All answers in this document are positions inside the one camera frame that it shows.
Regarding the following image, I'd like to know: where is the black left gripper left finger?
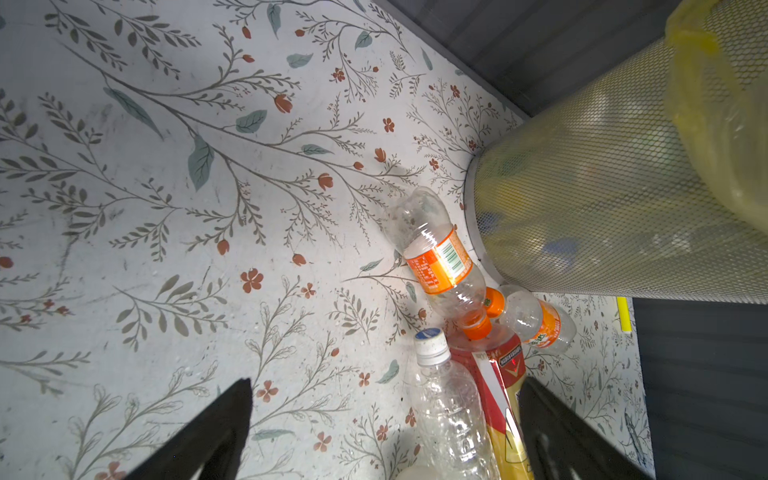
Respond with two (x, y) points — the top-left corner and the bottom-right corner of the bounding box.
(127, 378), (253, 479)

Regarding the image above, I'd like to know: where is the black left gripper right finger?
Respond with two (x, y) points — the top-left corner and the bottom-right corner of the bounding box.
(519, 377), (649, 480)

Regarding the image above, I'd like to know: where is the red yellow tea bottle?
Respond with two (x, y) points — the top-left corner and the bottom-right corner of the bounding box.
(448, 325), (534, 479)

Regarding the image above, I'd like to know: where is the mesh waste bin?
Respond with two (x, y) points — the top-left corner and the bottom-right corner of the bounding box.
(463, 0), (768, 306)

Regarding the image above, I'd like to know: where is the yellow bin liner bag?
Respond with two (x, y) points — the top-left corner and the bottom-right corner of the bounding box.
(664, 1), (767, 232)

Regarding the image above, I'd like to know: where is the tall clear blue-cap bottle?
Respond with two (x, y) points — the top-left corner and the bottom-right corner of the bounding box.
(404, 327), (500, 479)

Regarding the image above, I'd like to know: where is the orange label bottle right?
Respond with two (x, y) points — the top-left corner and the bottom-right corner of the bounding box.
(484, 284), (576, 354)

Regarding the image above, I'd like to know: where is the orange label bottle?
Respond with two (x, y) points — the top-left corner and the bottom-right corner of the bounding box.
(484, 284), (576, 354)
(383, 187), (492, 340)

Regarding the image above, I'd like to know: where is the yellow highlighter pen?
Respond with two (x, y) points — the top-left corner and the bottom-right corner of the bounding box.
(616, 297), (633, 334)

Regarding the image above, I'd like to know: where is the orange label bottle left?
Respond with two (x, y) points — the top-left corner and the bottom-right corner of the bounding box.
(383, 187), (492, 340)

